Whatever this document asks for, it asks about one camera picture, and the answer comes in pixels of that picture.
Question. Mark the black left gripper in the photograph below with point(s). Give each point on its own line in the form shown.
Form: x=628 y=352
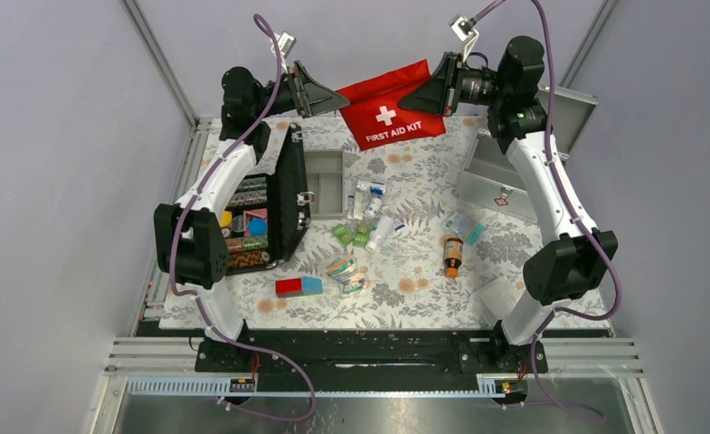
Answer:
x=308 y=97

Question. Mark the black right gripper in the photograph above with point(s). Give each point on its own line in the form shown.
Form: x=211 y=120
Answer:
x=438 y=95

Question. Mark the red first aid pouch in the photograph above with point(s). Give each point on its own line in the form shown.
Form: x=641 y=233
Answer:
x=373 y=116

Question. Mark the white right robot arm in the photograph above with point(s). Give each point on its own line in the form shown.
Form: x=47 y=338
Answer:
x=575 y=254

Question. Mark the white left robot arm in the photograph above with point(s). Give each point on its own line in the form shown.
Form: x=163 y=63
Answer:
x=190 y=245

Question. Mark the brown medicine bottle orange cap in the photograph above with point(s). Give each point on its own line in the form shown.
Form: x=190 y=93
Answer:
x=452 y=256

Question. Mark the grey plastic tray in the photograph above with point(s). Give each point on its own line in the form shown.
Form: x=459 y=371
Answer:
x=325 y=177

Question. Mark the grey metal box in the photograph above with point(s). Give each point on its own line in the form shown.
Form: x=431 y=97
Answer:
x=518 y=182

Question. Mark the white bandage roll blue label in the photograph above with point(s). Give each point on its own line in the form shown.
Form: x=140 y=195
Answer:
x=371 y=187

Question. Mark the white flat wrapped bandage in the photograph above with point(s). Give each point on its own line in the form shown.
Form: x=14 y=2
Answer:
x=360 y=203

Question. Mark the black open case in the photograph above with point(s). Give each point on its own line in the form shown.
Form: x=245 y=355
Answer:
x=268 y=216

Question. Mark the clear bag teal item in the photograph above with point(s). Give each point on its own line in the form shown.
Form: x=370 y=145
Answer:
x=464 y=227

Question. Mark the green wind oil box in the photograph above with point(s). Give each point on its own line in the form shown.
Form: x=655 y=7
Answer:
x=362 y=235

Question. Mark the white plastic bottle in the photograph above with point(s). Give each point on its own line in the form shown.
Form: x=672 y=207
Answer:
x=380 y=233

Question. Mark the striped bandage packet stack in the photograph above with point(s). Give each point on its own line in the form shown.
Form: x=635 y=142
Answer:
x=348 y=275

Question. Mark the red blue box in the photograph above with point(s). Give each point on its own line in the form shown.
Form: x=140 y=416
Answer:
x=298 y=287

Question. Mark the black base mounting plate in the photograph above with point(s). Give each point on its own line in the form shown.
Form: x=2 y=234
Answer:
x=368 y=361

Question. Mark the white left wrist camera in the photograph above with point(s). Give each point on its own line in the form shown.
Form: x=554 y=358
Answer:
x=283 y=45

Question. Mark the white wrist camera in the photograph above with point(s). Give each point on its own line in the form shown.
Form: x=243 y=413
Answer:
x=464 y=29
x=283 y=45

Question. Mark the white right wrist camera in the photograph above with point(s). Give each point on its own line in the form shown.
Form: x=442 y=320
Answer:
x=464 y=29

